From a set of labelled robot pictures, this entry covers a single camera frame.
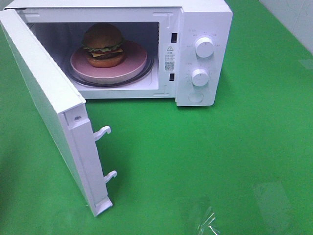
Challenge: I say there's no pink round plate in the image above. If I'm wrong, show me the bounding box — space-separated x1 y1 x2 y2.
70 41 148 86

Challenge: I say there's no white microwave door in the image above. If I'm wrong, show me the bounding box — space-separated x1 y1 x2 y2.
0 9 117 216

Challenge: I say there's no burger with lettuce and cheese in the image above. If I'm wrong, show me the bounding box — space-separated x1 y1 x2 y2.
82 23 125 68

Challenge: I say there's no round white door button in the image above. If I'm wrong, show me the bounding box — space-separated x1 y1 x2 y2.
188 92 203 103

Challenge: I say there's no upper white power knob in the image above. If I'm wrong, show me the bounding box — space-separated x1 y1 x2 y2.
195 36 214 58

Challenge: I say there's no lower white timer knob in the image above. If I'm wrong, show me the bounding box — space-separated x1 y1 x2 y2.
191 69 209 87

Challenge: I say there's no glass microwave turntable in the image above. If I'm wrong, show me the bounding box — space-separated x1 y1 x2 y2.
67 58 154 88

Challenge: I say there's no white microwave oven body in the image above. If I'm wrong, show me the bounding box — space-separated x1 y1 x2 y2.
3 0 233 106

